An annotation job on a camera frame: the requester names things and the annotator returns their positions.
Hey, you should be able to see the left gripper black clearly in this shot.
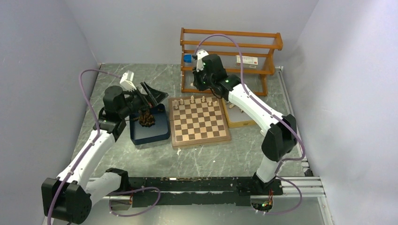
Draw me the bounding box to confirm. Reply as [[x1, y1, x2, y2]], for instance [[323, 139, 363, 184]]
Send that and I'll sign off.
[[119, 81, 167, 118]]

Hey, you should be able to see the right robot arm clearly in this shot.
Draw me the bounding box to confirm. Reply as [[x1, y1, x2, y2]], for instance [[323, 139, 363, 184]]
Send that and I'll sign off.
[[192, 51, 298, 194]]

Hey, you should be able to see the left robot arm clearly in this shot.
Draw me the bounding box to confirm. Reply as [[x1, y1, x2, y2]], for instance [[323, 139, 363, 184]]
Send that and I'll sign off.
[[41, 82, 168, 224]]

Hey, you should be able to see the pile of brown chess pieces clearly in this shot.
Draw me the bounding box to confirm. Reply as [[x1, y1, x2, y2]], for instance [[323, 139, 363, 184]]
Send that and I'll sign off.
[[138, 110, 155, 127]]

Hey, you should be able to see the blue box on shelf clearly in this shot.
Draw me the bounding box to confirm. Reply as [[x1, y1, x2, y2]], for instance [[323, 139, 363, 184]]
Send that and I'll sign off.
[[183, 54, 193, 63]]

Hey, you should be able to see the dark blue tray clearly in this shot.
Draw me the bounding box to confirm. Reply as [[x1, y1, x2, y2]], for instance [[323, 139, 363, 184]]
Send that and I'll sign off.
[[129, 104, 170, 145]]

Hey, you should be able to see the white red box on shelf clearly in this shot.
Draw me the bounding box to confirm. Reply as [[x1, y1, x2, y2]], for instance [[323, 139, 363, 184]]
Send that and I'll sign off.
[[236, 55, 258, 68]]

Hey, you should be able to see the orange wooden shelf rack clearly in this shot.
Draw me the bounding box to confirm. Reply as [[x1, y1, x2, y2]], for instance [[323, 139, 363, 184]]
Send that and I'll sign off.
[[180, 28, 283, 96]]

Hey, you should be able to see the wooden chessboard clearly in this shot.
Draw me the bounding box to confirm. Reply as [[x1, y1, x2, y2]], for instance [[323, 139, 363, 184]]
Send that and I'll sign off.
[[168, 95, 231, 148]]

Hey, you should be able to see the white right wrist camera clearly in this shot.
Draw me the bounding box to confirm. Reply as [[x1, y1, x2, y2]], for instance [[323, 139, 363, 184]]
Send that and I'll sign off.
[[195, 49, 209, 72]]

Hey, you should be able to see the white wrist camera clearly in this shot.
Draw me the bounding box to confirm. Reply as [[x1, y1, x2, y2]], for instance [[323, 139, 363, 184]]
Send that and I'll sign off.
[[120, 70, 137, 91], [195, 49, 209, 72]]

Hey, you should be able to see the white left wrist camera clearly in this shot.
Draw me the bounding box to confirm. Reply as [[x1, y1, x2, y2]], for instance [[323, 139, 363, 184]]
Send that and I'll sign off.
[[120, 70, 137, 91]]

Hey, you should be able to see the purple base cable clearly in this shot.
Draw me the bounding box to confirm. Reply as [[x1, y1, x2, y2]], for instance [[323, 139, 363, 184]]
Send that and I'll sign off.
[[108, 187, 161, 218]]

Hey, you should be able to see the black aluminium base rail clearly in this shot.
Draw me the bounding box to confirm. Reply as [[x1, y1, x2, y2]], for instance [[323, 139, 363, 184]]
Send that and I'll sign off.
[[83, 177, 325, 207]]

